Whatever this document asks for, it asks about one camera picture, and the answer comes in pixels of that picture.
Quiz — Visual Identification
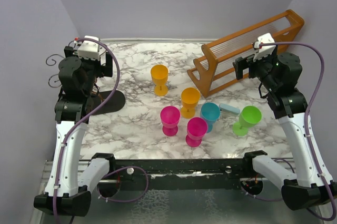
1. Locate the green wine glass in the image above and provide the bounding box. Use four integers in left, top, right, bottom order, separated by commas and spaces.
232, 105, 262, 137

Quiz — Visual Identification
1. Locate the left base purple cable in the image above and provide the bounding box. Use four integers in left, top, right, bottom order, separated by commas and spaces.
96, 165, 150, 203

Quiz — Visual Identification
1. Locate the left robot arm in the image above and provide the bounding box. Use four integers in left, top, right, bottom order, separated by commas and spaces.
34, 46, 119, 223

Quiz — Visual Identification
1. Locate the black base frame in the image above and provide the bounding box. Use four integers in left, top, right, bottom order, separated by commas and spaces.
99, 158, 262, 190

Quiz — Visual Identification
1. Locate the pink wine glass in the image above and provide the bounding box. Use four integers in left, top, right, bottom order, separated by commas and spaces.
185, 117, 208, 147
160, 106, 181, 137

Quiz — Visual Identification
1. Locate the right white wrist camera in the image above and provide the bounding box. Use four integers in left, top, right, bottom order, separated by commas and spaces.
252, 33, 276, 62

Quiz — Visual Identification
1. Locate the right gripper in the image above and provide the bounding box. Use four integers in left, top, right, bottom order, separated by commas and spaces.
233, 50, 279, 91

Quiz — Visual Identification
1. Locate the light blue eraser block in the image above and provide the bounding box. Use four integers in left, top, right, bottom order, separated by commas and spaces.
219, 103, 241, 116

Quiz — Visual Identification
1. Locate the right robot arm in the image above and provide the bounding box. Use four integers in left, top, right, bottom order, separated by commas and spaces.
233, 53, 336, 210

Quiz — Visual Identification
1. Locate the wooden dish rack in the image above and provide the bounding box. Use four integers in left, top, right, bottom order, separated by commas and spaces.
187, 9, 305, 99

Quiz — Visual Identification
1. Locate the metal wine glass rack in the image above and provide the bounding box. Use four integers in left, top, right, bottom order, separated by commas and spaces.
45, 51, 126, 122

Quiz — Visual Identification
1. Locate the blue wine glass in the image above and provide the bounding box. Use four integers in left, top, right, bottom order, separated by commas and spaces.
200, 102, 221, 133

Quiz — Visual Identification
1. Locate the yellow wine glass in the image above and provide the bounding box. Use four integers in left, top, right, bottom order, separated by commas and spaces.
181, 87, 201, 119
151, 64, 169, 96

